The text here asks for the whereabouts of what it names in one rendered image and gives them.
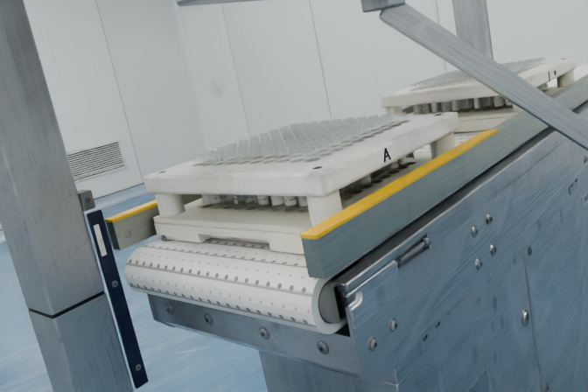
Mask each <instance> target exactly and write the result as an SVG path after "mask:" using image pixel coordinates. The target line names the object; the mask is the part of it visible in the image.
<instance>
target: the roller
mask: <svg viewBox="0 0 588 392"><path fill-rule="evenodd" d="M334 280H335V279H334V278H331V279H329V280H328V281H327V282H326V283H325V284H324V286H323V287H322V289H321V291H320V293H319V297H318V311H319V315H320V317H321V318H322V319H323V320H324V321H325V322H326V323H335V324H338V323H340V322H341V321H342V320H343V319H344V318H345V317H346V315H347V314H346V309H345V305H344V300H343V296H342V292H339V291H338V286H336V282H334Z"/></svg>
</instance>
